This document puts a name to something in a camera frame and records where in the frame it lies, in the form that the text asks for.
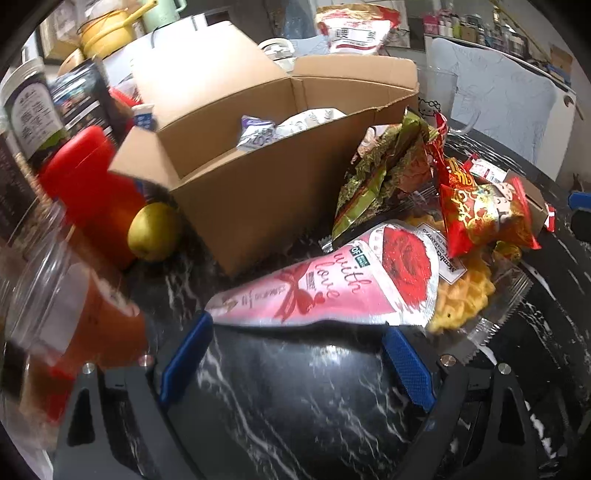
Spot brown cardboard box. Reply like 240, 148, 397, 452
108, 21, 421, 275

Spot red gold snack packet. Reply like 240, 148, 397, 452
436, 157, 541, 259

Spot small brown carton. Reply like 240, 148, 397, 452
505, 171, 551, 232

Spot glass mug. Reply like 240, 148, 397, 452
418, 65, 481, 136

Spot yellow lemon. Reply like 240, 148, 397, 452
128, 203, 182, 262

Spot clear waffle cookie packet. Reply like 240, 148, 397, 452
416, 212, 532, 361

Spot white snack packet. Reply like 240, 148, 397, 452
276, 108, 347, 138

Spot large red white snack bag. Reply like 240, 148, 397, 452
316, 4, 402, 55

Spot gold brown cereal packet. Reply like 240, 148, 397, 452
332, 108, 439, 247

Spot white teapot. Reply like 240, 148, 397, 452
257, 39, 296, 72

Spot small white blue bottle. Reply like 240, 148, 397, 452
134, 102, 158, 133

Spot black printed box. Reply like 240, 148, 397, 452
51, 60, 134, 144

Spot yellow pot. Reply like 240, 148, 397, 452
78, 0, 145, 58

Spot pink cone snack packet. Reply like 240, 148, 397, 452
205, 222, 439, 328

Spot dark lidded label jar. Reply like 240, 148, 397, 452
0, 58, 65, 162

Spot red white packet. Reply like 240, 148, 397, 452
464, 157, 509, 184

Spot clear jar orange contents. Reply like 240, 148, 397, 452
0, 203, 153, 416

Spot pale green kettle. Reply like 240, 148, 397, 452
143, 0, 188, 29

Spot silver purple snack packet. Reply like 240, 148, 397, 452
237, 115, 278, 151

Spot red plastic bottle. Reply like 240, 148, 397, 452
39, 127, 148, 268

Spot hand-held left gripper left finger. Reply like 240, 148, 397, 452
51, 311, 215, 480

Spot row of bottles on shelf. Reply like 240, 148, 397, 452
425, 4, 532, 56

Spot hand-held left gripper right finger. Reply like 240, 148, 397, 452
382, 327, 552, 480

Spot light blue chair cushion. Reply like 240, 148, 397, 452
429, 37, 577, 182

